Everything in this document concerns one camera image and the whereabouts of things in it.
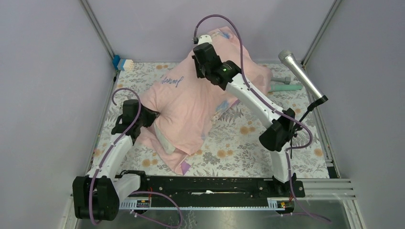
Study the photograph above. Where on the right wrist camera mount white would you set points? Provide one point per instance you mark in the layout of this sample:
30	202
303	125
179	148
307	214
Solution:
206	38

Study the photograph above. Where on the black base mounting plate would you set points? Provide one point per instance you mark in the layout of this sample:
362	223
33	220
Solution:
172	188

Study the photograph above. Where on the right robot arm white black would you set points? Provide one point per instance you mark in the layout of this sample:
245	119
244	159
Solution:
277	121

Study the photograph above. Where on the blue white block toy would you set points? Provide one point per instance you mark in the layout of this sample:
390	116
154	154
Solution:
122	64

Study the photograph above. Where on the silver microphone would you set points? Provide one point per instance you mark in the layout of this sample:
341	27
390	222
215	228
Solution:
288	59

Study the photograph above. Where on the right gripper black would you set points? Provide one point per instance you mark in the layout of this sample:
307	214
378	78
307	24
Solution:
198	74

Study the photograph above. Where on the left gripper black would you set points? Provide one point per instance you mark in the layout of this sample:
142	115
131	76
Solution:
152	115

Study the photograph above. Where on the floral table cloth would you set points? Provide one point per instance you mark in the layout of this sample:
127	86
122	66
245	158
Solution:
232	147

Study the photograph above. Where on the white slotted cable duct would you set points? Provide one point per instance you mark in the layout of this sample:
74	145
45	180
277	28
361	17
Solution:
202	203

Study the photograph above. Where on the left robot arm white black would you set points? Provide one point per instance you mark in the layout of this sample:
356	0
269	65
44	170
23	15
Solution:
96	195

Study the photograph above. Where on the green toy flashlight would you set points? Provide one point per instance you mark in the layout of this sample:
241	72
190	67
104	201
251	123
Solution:
284	84

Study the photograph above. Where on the white pillow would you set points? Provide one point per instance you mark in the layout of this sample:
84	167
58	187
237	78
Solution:
164	142

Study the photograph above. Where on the pink purple pillowcase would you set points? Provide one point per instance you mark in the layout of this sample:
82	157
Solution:
189	106

